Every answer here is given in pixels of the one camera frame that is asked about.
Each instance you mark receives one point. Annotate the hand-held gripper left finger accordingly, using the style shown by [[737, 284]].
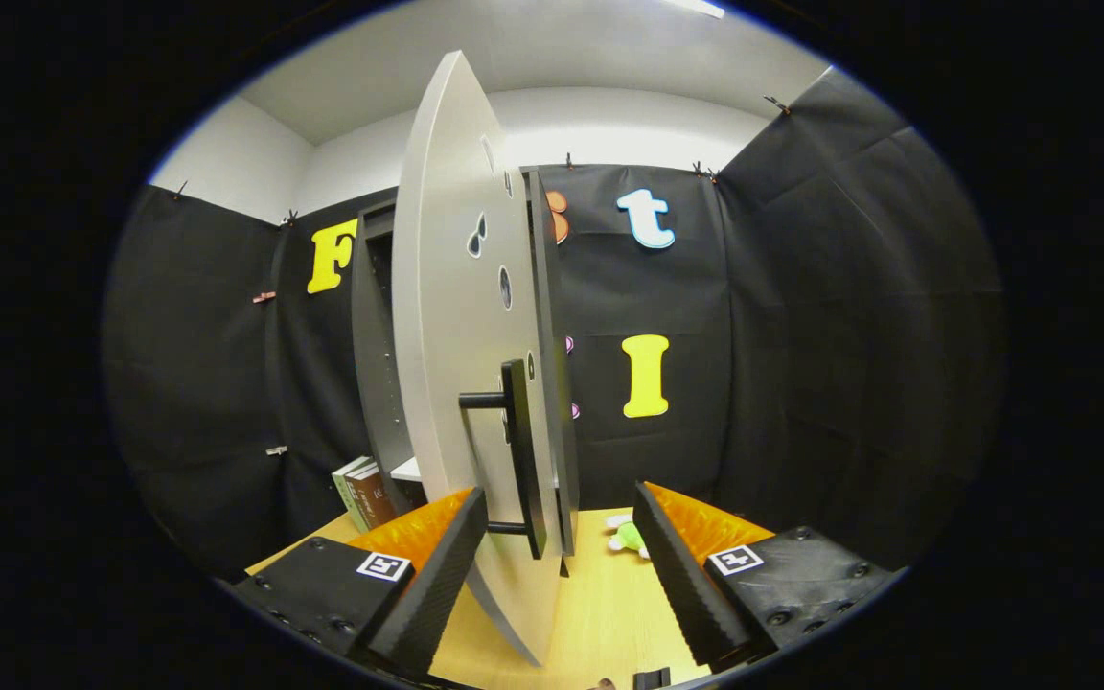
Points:
[[432, 575]]

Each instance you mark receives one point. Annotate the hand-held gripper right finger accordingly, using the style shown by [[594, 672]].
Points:
[[681, 575]]

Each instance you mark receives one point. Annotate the green plush toy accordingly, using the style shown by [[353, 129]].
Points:
[[631, 539]]

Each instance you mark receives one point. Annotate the thin brown book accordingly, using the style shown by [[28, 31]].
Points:
[[360, 503]]

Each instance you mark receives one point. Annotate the green book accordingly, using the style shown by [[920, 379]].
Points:
[[346, 494]]

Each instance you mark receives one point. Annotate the dark grey cabinet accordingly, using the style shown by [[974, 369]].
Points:
[[375, 335]]

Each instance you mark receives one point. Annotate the pink clip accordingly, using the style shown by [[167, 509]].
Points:
[[264, 297]]

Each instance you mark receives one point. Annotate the long ceiling light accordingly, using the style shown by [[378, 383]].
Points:
[[701, 8]]

